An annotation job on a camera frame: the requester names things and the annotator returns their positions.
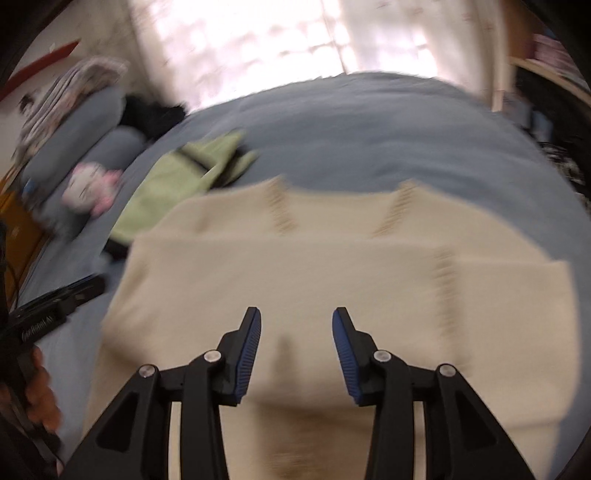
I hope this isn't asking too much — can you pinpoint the cream fluffy sweater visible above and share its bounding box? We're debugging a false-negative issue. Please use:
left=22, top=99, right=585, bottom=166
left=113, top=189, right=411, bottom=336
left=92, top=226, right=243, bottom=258
left=87, top=178, right=581, bottom=479

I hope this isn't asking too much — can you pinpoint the person's left hand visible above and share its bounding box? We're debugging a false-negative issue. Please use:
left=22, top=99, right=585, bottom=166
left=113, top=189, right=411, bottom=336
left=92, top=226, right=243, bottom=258
left=25, top=347, right=62, bottom=433

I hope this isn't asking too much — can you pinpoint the orange wooden headboard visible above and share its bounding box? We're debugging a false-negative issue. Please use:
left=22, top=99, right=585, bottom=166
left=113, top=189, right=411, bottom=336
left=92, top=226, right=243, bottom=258
left=1, top=167, right=49, bottom=304

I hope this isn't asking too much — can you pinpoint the pink white cat plush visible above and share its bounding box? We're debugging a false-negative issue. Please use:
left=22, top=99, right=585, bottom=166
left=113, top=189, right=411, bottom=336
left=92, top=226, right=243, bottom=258
left=62, top=162, right=122, bottom=217

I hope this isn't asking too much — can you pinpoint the blue pillow near plush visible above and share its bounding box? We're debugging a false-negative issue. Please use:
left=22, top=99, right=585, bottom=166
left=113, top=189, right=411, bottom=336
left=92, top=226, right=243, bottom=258
left=38, top=126, right=147, bottom=240

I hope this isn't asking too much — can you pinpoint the blue pillow upper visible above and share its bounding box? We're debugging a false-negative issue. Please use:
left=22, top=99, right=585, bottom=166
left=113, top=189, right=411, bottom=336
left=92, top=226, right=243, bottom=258
left=19, top=86, right=125, bottom=191

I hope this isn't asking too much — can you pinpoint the light green folded garment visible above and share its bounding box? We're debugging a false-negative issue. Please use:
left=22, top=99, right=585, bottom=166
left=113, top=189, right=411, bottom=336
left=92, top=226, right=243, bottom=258
left=109, top=131, right=259, bottom=247

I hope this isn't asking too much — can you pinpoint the black fluffy garment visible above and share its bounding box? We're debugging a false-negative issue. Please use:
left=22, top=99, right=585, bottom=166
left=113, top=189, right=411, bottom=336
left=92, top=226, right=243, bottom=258
left=119, top=95, right=186, bottom=141

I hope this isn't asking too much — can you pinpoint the patterned folded blanket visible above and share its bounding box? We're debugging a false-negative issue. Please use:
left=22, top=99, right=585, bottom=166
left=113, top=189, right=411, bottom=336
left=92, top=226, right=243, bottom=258
left=13, top=56, right=128, bottom=165

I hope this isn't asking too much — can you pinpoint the black white patterned cloth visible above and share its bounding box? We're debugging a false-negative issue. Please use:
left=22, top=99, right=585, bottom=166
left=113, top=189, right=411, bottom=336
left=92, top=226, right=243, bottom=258
left=539, top=142, right=590, bottom=210

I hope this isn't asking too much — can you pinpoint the blue bed blanket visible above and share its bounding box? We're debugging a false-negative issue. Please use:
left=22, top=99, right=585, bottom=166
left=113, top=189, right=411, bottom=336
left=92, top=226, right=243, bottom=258
left=18, top=71, right=591, bottom=471

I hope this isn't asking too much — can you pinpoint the floral white curtain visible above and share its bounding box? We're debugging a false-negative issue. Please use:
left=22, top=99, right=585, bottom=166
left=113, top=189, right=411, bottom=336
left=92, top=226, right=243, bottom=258
left=129, top=0, right=509, bottom=110

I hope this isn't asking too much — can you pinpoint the wooden bookshelf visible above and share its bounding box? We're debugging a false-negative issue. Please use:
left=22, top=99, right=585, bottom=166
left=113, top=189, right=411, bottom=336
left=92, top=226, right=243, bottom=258
left=491, top=30, right=590, bottom=112

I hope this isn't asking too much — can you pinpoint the red wall shelf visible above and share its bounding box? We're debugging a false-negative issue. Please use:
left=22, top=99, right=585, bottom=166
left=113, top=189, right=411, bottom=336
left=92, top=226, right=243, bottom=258
left=0, top=39, right=80, bottom=100

